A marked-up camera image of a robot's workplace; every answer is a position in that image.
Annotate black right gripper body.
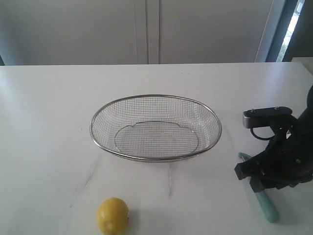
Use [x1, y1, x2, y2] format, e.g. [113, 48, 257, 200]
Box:
[265, 117, 313, 189]

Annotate teal handled peeler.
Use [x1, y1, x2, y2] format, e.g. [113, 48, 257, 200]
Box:
[238, 152, 280, 223]

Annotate yellow lemon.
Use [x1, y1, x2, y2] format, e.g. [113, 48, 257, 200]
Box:
[96, 197, 129, 235]

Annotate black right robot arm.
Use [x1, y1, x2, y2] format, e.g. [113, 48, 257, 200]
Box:
[234, 90, 313, 192]

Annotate white cabinet at right edge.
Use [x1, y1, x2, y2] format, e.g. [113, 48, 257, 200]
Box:
[291, 57, 313, 73]

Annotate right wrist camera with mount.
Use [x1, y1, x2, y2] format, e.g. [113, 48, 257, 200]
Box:
[243, 106, 295, 141]

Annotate oval wire mesh basket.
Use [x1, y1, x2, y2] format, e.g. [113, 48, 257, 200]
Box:
[89, 94, 222, 163]

